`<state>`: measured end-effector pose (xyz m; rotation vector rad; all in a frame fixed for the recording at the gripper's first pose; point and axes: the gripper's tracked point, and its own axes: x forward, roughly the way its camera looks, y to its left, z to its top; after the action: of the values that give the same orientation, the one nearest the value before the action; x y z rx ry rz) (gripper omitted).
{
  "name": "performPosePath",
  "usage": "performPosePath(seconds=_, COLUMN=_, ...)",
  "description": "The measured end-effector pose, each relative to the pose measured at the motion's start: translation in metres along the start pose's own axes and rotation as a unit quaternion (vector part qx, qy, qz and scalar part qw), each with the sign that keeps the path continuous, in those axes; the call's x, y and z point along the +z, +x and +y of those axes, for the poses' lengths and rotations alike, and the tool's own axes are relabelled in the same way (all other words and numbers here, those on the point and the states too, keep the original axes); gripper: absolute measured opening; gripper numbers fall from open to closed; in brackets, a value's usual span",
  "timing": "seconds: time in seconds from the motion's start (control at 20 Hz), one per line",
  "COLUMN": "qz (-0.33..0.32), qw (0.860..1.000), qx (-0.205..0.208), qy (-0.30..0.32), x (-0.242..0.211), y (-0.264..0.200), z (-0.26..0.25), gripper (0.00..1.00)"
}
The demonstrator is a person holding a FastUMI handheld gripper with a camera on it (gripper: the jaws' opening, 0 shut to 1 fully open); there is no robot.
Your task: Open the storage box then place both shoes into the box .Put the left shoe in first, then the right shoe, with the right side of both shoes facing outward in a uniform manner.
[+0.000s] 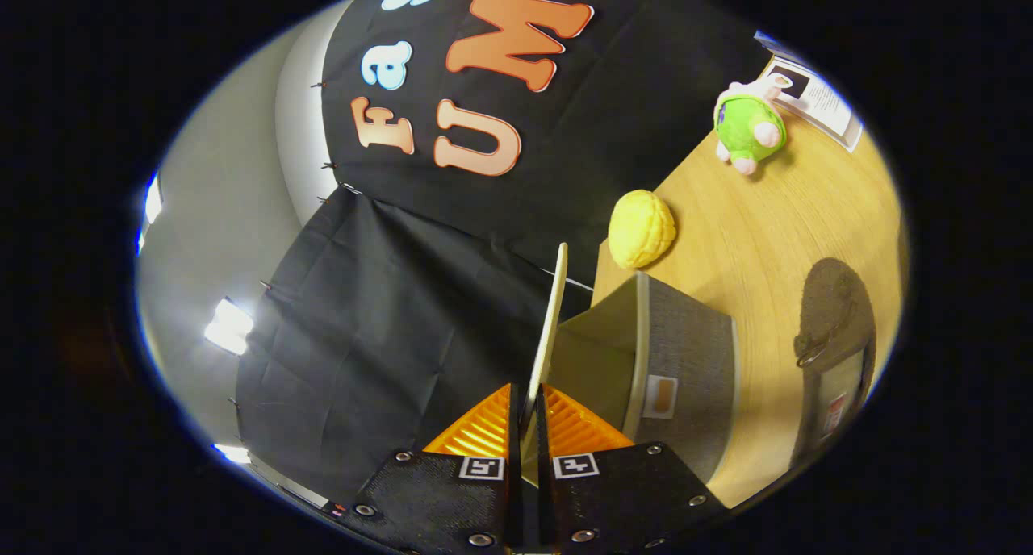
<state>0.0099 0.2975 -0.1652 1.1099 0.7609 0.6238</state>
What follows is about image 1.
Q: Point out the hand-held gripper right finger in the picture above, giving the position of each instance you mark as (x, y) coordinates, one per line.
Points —
(621, 498)

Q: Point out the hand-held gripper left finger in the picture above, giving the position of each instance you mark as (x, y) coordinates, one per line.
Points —
(436, 498)

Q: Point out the grey fabric storage box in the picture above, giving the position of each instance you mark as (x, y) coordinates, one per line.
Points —
(686, 353)

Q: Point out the brown fuzzy shoe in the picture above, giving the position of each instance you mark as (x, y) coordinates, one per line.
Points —
(835, 297)

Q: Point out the yellow plush bun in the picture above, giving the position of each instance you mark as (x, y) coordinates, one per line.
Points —
(641, 228)

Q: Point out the green and pink plush toy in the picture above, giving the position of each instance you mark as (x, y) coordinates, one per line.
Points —
(746, 123)

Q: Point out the white book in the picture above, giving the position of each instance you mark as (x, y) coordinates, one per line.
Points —
(823, 103)

